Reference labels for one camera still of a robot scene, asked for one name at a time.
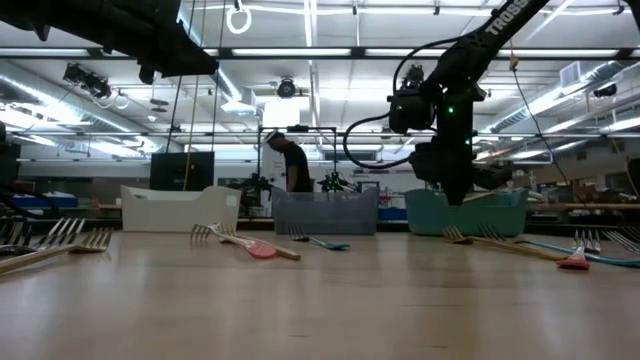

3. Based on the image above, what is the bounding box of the teal plastic bin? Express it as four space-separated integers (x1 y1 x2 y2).
404 188 530 237

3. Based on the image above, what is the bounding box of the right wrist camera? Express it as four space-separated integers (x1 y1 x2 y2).
388 89 437 134

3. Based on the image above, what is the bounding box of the white hanging ring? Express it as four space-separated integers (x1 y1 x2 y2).
225 3 253 36

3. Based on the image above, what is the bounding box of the round black ceiling fixture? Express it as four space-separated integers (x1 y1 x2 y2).
276 76 298 100

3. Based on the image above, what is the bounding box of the person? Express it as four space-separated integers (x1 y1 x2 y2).
264 130 314 194

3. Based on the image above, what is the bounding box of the grey translucent plastic bin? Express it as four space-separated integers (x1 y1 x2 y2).
271 187 380 236

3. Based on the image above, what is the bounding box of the white plastic bin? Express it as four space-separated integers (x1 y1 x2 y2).
120 184 242 234

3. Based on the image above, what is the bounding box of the white ceiling vent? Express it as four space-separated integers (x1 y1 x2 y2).
559 60 583 90

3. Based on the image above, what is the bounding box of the black metal table frame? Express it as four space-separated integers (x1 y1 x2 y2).
0 215 640 240

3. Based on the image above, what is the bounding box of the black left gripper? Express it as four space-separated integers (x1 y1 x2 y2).
138 0 220 85

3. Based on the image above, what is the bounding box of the black monitor panel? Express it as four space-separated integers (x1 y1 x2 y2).
149 151 216 192

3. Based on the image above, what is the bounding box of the yellow-tagged black hanging cable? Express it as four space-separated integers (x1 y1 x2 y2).
507 49 594 204

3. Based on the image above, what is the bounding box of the wooden workbench top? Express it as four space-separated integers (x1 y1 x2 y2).
528 201 640 212

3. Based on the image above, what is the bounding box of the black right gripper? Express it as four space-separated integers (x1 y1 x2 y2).
410 141 514 207

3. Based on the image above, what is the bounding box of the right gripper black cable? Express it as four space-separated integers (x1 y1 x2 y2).
342 112 419 171

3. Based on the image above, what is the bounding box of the yellow hanging cable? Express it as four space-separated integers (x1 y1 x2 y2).
182 74 200 192

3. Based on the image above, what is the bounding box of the blue-handled silver fork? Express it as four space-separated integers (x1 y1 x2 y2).
288 225 352 251
601 229 640 254
0 222 34 254
478 223 640 269

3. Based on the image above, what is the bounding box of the black metal rig frame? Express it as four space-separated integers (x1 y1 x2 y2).
257 125 339 199

